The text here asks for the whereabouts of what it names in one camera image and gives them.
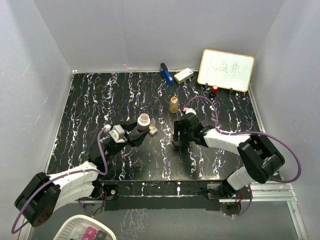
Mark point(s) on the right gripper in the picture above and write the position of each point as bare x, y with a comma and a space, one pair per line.
178, 135

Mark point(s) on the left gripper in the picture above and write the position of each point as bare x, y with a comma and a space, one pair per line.
136, 139

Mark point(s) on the white cap pill bottle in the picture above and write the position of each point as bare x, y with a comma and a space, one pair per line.
143, 122

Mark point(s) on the yellow clear weekly pill organizer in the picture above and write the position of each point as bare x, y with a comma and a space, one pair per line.
152, 127

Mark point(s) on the clear jar of yellow capsules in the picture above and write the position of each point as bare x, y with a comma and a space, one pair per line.
174, 105

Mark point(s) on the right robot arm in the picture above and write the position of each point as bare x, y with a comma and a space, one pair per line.
260, 157

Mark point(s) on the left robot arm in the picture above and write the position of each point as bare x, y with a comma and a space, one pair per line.
45, 193

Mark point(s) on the red emergency stop button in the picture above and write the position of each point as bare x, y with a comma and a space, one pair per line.
213, 92

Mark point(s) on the white green small box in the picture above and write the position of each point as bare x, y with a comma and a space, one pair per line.
183, 75

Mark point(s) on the blue black stapler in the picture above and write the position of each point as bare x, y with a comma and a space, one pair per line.
166, 74

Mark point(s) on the small whiteboard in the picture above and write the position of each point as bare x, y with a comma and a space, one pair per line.
225, 70

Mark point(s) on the white plastic basket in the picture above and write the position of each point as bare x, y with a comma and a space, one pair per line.
82, 227

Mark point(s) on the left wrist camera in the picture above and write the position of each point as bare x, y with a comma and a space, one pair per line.
116, 132

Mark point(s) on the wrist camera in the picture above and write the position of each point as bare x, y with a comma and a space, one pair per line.
187, 110
116, 132

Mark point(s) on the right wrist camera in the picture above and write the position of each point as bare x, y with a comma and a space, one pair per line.
187, 110

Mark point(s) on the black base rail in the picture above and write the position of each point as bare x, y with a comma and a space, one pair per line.
168, 194

